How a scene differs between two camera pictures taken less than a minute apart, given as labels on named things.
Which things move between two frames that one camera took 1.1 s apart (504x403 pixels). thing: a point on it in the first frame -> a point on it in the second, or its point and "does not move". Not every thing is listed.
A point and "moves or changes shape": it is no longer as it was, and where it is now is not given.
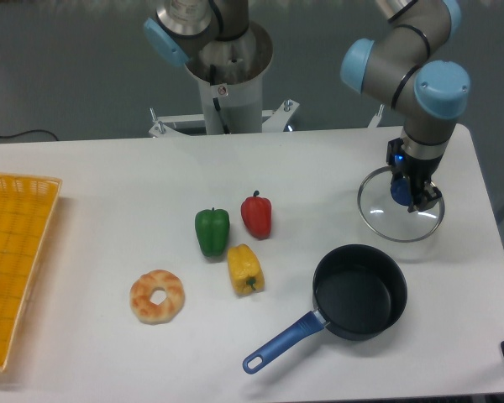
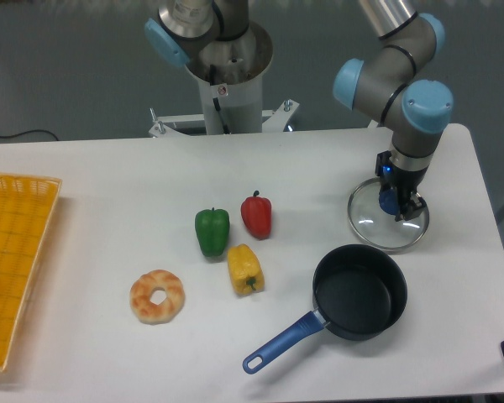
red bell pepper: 256,215 does not move
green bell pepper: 212,227 does not move
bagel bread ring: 141,291 does not move
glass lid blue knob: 388,219 moves or changes shape
